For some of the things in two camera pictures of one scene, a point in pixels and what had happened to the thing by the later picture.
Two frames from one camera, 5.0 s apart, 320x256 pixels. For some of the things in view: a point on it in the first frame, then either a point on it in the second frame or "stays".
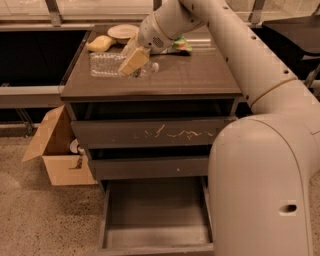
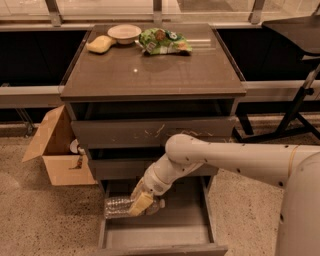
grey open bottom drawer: x=155 y=216 stays
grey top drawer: x=161 y=132 stays
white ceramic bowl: x=122 y=32 stays
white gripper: x=150 y=35 → x=157 y=183
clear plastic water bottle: x=109 y=64 → x=118 y=207
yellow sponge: x=101 y=43 stays
